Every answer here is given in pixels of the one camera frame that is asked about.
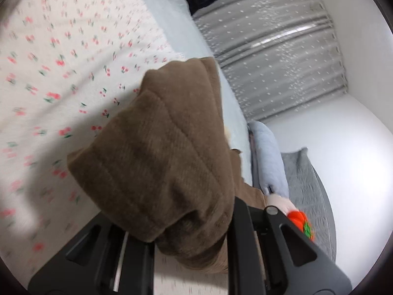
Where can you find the grey quilted headboard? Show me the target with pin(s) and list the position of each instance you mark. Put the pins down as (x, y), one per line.
(307, 184)

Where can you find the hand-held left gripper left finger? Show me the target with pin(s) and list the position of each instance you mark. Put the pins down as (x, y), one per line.
(141, 261)

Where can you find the cherry print bed cover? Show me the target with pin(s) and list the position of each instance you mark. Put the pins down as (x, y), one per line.
(61, 21)

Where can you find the pink pillow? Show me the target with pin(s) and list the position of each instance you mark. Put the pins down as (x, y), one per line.
(278, 202)

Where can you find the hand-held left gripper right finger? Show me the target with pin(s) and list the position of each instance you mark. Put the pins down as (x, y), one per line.
(241, 227)

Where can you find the grey dotted curtain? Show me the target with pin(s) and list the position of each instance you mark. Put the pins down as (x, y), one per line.
(270, 46)

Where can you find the brown coat with fur collar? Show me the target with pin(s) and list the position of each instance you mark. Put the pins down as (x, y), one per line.
(165, 159)

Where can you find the light grey bed sheet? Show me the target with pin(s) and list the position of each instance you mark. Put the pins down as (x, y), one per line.
(187, 33)

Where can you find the orange pumpkin plush cushion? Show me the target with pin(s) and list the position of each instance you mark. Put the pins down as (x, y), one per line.
(299, 221)

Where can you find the light blue pillow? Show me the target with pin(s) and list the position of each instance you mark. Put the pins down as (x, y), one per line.
(268, 156)

